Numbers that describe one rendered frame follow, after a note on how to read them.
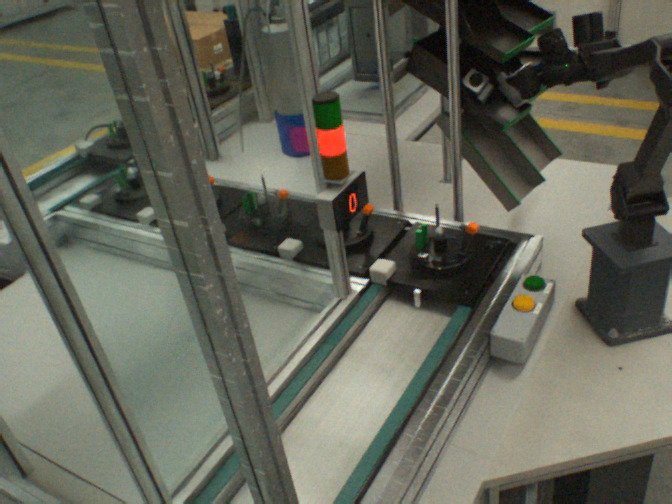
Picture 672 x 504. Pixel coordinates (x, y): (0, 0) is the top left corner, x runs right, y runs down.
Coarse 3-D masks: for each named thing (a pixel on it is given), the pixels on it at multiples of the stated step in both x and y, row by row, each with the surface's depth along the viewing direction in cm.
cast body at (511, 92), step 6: (516, 72) 139; (498, 78) 145; (504, 78) 144; (504, 84) 143; (504, 90) 143; (510, 90) 142; (516, 90) 141; (510, 96) 143; (516, 96) 142; (516, 102) 142; (522, 102) 142
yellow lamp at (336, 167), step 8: (344, 152) 118; (328, 160) 117; (336, 160) 117; (344, 160) 118; (328, 168) 118; (336, 168) 118; (344, 168) 119; (328, 176) 119; (336, 176) 119; (344, 176) 119
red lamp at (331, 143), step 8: (320, 136) 115; (328, 136) 114; (336, 136) 115; (344, 136) 117; (320, 144) 116; (328, 144) 115; (336, 144) 115; (344, 144) 117; (320, 152) 118; (328, 152) 116; (336, 152) 116
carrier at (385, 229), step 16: (352, 224) 157; (368, 224) 156; (384, 224) 159; (400, 224) 158; (352, 240) 152; (368, 240) 153; (384, 240) 153; (352, 256) 149; (368, 256) 149; (384, 256) 151; (352, 272) 145; (368, 272) 145
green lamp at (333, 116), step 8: (312, 104) 113; (320, 104) 112; (328, 104) 111; (336, 104) 112; (320, 112) 112; (328, 112) 112; (336, 112) 113; (320, 120) 113; (328, 120) 113; (336, 120) 113; (320, 128) 114; (328, 128) 114; (336, 128) 114
